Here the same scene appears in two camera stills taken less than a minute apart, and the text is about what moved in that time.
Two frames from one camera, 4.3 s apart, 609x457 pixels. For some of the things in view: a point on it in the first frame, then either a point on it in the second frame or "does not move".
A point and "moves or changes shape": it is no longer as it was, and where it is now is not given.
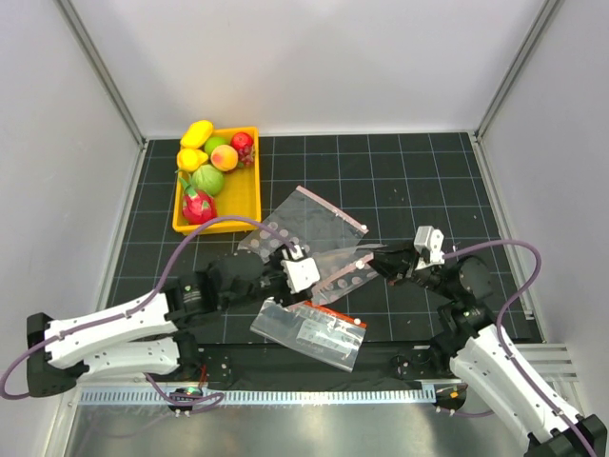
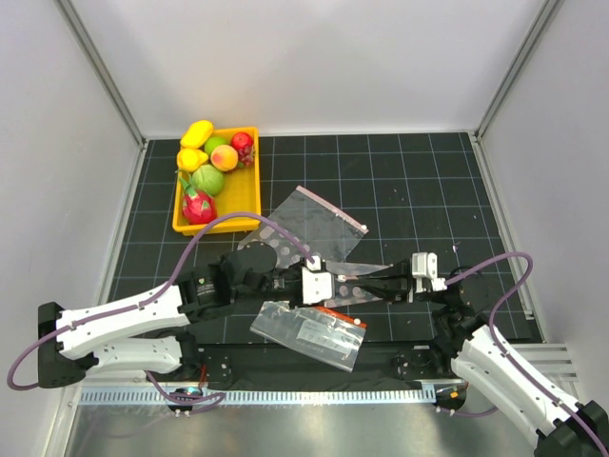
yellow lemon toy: x=188 y=160 does not move
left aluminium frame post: x=101 y=65 does not move
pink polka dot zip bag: x=343 y=269 moves or changes shape
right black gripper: x=397 y=263 -> x=393 y=285
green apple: x=213 y=142 does not move
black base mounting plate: x=256 y=366 does not move
